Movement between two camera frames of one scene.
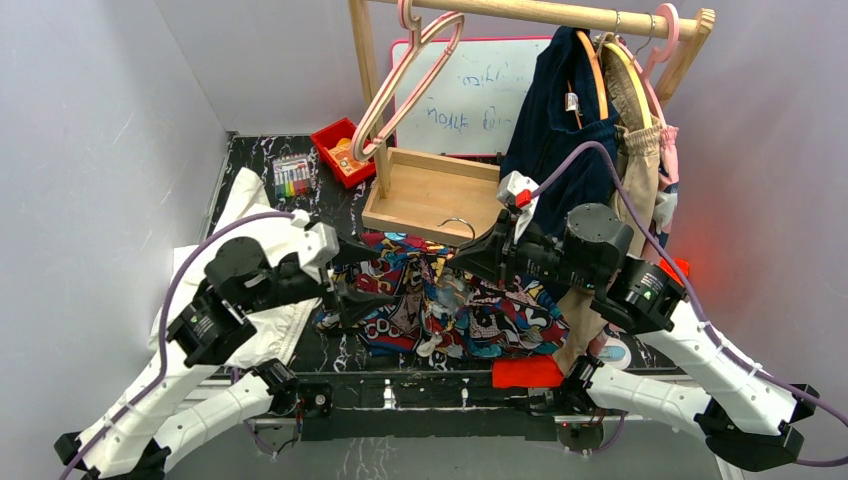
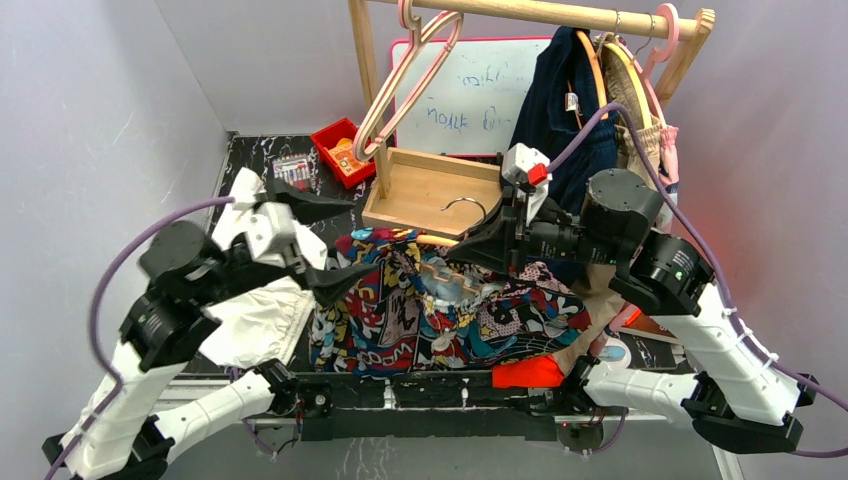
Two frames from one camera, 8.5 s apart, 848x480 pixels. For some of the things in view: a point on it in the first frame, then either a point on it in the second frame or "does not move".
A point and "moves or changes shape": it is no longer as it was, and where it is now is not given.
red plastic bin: [332, 146] does not move
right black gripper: [493, 254] → [488, 246]
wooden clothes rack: [459, 196] does not move
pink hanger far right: [655, 57] does not move
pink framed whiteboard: [472, 103] does not move
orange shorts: [526, 372] does not move
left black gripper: [352, 304] → [306, 208]
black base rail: [444, 405] does not move
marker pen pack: [291, 175] does not move
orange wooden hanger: [463, 220] → [438, 240]
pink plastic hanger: [407, 20] does not move
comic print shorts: [414, 305] moves or changes shape
